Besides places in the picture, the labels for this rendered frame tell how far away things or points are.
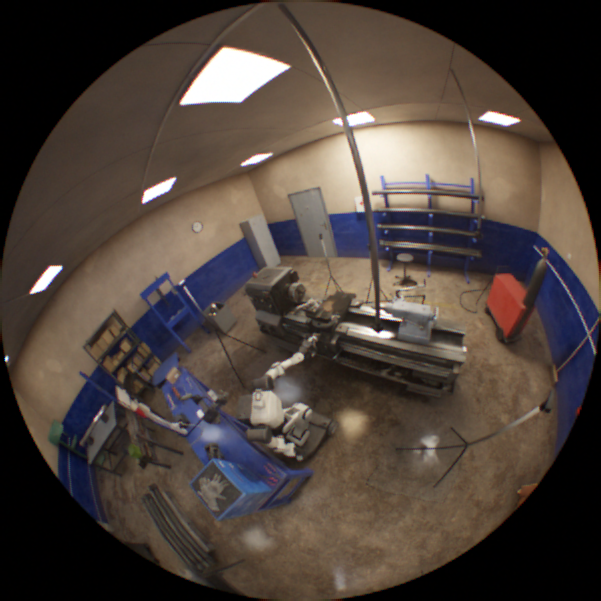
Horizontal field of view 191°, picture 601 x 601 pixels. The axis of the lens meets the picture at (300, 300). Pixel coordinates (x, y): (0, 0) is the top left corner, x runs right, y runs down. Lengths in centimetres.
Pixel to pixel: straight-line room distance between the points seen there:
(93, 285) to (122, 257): 100
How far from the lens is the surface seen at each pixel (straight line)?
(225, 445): 192
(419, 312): 177
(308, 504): 250
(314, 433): 229
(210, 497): 145
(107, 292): 502
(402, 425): 245
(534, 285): 313
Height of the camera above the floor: 236
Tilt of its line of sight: 35 degrees down
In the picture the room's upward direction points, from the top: 21 degrees counter-clockwise
